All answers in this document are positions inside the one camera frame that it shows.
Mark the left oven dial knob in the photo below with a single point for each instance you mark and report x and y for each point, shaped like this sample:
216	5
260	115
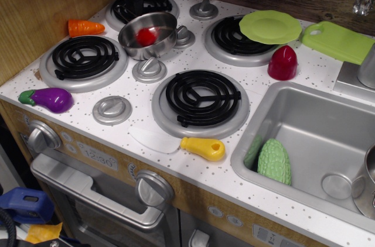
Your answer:
42	137

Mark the orange toy carrot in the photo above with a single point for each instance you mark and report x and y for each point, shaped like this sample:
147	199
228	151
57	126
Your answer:
84	27

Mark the green plastic cutting board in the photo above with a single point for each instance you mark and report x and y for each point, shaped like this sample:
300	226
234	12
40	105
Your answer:
338	42

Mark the back left black burner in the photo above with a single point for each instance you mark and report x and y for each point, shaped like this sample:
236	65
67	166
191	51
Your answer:
120	12

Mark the right oven dial knob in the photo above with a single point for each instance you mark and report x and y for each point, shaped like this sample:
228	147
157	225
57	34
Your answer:
152	189

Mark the steel pot in sink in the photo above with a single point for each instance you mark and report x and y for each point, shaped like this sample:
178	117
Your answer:
363	185

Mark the blue plastic device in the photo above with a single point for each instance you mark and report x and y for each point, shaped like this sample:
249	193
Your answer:
28	206

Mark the purple toy eggplant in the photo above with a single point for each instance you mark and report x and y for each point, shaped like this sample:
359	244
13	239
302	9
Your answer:
56	100

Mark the grey toy sink basin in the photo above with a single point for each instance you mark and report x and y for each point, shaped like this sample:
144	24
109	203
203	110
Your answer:
326	137

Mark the silver toy faucet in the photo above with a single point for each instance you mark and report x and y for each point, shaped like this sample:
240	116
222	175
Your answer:
357	80

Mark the small steel pot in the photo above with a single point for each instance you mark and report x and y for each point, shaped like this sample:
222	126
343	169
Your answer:
165	22

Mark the oven dial knob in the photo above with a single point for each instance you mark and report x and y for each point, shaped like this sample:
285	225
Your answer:
42	137
152	189

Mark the dark red toy strawberry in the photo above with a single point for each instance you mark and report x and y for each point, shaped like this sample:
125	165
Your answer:
283	64

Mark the silver stove knob middle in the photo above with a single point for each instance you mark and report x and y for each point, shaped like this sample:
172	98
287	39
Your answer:
149	71

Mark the front right black burner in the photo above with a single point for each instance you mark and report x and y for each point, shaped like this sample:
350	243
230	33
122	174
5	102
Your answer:
200	103

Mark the hanging metal whisk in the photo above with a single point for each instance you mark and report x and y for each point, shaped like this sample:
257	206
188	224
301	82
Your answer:
362	7

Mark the black burner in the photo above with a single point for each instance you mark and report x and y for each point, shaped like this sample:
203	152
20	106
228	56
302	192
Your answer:
120	12
224	41
83	64
200	103

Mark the yellow handled white toy knife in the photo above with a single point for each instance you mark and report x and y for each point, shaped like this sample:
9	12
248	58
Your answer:
209	149

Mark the silver stove knob front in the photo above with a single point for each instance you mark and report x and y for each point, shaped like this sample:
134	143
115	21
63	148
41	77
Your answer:
112	110

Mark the silver stove knob back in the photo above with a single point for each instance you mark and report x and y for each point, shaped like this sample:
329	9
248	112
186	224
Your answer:
204	10

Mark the red toy chili pepper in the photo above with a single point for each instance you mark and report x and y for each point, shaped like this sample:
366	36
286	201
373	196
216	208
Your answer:
147	36

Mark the green plastic plate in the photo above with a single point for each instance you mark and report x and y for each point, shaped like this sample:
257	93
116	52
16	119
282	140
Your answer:
270	27

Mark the back right black burner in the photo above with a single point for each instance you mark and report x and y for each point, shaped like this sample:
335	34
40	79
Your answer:
224	41

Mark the silver stove knob behind pot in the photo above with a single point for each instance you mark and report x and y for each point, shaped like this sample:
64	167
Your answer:
185	38

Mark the green toy bitter gourd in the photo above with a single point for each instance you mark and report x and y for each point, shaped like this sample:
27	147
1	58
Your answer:
274	163

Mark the front left black burner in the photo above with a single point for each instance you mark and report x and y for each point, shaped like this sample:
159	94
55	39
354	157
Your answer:
83	64

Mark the silver oven door handle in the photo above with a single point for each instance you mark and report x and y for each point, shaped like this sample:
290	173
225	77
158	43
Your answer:
76	184

